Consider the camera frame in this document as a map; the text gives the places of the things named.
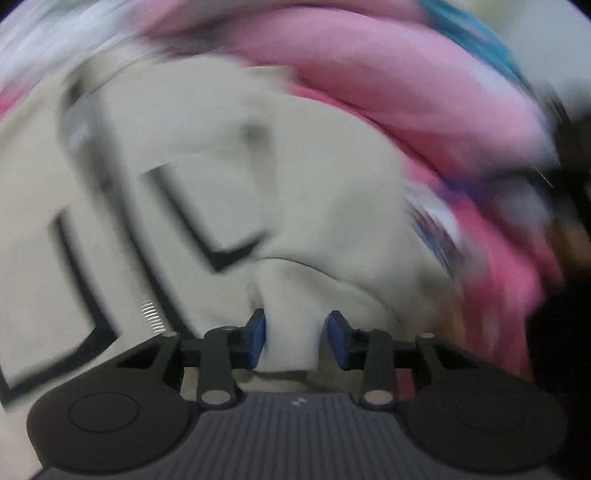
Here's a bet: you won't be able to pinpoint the pink and grey quilt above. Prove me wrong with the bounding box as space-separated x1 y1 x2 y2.
152 0 559 185

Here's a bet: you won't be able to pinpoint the pink floral blanket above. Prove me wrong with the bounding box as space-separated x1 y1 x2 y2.
397 152 573 393

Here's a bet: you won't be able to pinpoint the beige jacket with black trim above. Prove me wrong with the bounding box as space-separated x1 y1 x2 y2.
0 55 462 457

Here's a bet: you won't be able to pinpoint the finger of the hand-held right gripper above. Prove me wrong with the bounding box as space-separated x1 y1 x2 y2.
443 168 559 204

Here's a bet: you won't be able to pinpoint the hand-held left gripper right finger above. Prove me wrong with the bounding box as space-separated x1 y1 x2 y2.
325 310 478 411

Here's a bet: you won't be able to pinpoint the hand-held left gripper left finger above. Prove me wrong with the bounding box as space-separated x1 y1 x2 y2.
115 308 267 411

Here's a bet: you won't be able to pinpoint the teal garment with white stripes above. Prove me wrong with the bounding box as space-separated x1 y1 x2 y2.
416 0 532 84

